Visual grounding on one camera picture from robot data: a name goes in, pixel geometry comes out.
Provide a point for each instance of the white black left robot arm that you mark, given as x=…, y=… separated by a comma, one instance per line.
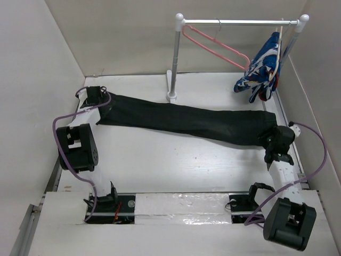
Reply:
x=78, y=152

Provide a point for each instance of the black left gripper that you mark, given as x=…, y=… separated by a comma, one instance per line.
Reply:
x=104, y=98

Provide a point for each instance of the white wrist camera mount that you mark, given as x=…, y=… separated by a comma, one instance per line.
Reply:
x=81, y=95
x=294, y=127

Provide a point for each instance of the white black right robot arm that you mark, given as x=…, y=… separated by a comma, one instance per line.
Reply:
x=287, y=219

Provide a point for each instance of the blue patterned garment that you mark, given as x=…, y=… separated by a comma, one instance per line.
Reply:
x=256, y=77

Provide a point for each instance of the cream wooden hanger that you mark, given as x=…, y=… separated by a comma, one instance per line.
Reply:
x=272, y=75

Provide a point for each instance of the black denim trousers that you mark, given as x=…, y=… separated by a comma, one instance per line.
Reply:
x=241, y=127

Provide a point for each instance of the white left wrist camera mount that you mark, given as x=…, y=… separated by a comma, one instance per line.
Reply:
x=81, y=95

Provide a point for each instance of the pink plastic hanger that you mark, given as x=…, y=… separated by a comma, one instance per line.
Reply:
x=215, y=44

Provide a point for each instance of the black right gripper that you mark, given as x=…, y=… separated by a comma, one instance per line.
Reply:
x=263, y=135

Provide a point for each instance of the white foam tape panel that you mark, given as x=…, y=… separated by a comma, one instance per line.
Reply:
x=182, y=209

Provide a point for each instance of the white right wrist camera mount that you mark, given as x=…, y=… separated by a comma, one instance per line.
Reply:
x=294, y=127

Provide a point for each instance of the silver white clothes rack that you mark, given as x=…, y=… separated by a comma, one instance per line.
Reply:
x=182, y=23

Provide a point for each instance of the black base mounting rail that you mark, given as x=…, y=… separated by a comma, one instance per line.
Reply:
x=239, y=206

